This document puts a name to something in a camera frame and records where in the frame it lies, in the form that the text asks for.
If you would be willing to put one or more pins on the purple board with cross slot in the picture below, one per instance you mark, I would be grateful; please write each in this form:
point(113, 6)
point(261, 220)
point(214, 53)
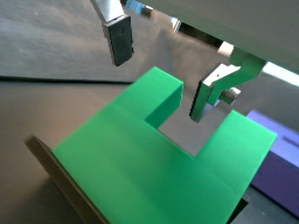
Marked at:
point(277, 179)

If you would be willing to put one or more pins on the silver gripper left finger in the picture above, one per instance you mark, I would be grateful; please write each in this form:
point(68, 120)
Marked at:
point(117, 28)

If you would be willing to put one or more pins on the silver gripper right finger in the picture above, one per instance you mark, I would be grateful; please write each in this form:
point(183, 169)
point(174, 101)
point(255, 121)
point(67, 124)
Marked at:
point(218, 85)

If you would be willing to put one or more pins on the green U-shaped block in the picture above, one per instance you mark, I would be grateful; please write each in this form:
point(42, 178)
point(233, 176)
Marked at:
point(130, 120)

